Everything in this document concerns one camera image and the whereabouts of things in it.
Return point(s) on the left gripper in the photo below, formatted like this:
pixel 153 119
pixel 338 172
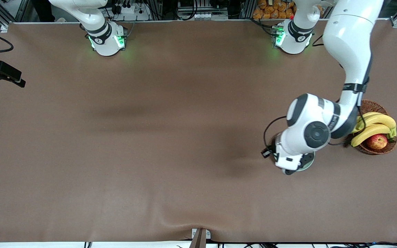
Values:
pixel 273 148

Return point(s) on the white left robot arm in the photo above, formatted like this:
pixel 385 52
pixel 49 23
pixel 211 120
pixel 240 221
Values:
pixel 350 34

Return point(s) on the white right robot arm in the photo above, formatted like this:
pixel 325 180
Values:
pixel 105 38

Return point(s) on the person in dark trousers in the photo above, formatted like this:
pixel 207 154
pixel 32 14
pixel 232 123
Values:
pixel 43 10

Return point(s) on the brown table cover mat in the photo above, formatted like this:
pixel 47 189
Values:
pixel 198 193

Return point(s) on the red apple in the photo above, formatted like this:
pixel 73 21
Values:
pixel 377 141

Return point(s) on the yellow banana bunch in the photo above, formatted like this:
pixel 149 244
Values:
pixel 377 120

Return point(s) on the brown wicker basket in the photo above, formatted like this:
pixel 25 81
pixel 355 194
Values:
pixel 374 106

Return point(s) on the orange bread bun pile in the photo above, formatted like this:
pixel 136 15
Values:
pixel 271 10

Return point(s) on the white power strip with plugs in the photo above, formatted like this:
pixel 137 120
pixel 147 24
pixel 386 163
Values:
pixel 133 15

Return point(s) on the white connector strip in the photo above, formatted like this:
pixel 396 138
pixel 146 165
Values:
pixel 209 16

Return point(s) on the metal table edge bracket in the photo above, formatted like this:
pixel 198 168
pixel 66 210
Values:
pixel 200 237

